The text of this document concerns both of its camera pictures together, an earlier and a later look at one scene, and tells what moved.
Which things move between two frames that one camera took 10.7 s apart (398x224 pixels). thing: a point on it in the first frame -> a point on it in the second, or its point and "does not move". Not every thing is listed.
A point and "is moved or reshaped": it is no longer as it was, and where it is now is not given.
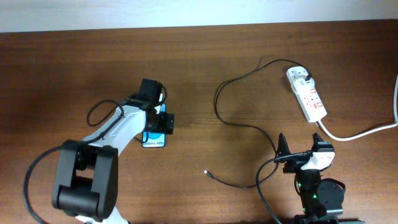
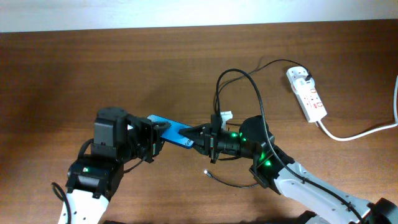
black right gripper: x=295 y=161 -> x=206 y=140
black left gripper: x=165 y=123 -> x=152 y=132
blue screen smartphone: x=154 y=140 is moved or reshaped
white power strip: x=311 y=103 does not move
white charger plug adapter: x=300 y=85 does not move
